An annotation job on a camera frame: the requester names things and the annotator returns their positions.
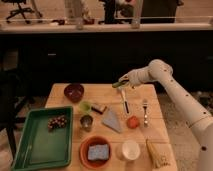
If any yellow corn cob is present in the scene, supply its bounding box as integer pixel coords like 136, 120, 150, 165
146, 139, 163, 168

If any orange bowl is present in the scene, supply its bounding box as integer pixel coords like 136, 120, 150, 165
79, 136, 112, 170

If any grey blue cloth wedge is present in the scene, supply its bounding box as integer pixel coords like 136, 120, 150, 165
102, 110, 122, 133

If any purple bowl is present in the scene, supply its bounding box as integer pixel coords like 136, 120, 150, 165
64, 83, 84, 103

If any green plastic tray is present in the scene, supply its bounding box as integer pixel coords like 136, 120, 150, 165
12, 107, 73, 171

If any small metal cup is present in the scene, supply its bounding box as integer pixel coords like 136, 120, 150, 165
80, 115, 93, 132

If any blue sponge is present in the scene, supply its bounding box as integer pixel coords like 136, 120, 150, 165
87, 144, 109, 161

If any small dark brown block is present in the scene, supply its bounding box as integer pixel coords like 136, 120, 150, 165
91, 104, 107, 114

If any silver fork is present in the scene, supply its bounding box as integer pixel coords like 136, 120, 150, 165
143, 99, 148, 127

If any dark chair at left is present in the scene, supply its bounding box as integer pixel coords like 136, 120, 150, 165
0, 51, 33, 156

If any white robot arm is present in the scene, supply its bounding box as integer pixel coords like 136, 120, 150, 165
119, 59, 213, 171

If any red tomato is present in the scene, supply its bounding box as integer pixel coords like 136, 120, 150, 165
126, 115, 140, 129

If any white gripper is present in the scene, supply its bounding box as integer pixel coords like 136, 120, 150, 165
118, 70, 143, 88

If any bunch of dark grapes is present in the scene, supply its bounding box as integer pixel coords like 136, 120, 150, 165
47, 115, 67, 131

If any black office chair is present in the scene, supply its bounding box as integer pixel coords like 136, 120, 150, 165
0, 0, 43, 24

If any white round container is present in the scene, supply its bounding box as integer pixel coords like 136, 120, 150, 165
120, 140, 141, 161

